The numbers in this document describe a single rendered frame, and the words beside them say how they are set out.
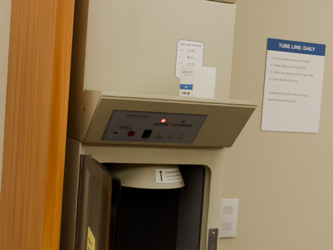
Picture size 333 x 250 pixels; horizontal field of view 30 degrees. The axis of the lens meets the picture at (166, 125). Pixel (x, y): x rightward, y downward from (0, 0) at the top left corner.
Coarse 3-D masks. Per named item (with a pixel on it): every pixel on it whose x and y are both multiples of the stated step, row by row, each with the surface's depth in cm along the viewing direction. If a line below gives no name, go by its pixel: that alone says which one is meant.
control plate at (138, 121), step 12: (120, 120) 114; (132, 120) 115; (144, 120) 116; (156, 120) 117; (168, 120) 118; (180, 120) 118; (192, 120) 119; (204, 120) 120; (108, 132) 116; (120, 132) 117; (156, 132) 120; (168, 132) 121; (180, 132) 121; (192, 132) 122
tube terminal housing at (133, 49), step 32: (96, 0) 118; (128, 0) 121; (160, 0) 124; (192, 0) 126; (96, 32) 119; (128, 32) 122; (160, 32) 124; (192, 32) 127; (224, 32) 130; (96, 64) 119; (128, 64) 122; (160, 64) 125; (224, 64) 130; (224, 96) 131; (128, 160) 124; (160, 160) 126; (192, 160) 129; (64, 192) 128; (64, 224) 127
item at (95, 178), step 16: (96, 160) 107; (96, 176) 102; (112, 176) 90; (96, 192) 101; (112, 192) 89; (96, 208) 101; (112, 208) 89; (80, 224) 117; (96, 224) 100; (112, 224) 89; (80, 240) 116; (96, 240) 99; (112, 240) 89
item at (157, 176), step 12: (120, 168) 130; (132, 168) 129; (144, 168) 129; (156, 168) 129; (168, 168) 131; (120, 180) 129; (132, 180) 128; (144, 180) 128; (156, 180) 128; (168, 180) 130; (180, 180) 133
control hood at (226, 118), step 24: (96, 96) 111; (120, 96) 110; (144, 96) 112; (168, 96) 114; (96, 120) 113; (216, 120) 121; (240, 120) 123; (144, 144) 122; (168, 144) 124; (192, 144) 126; (216, 144) 128
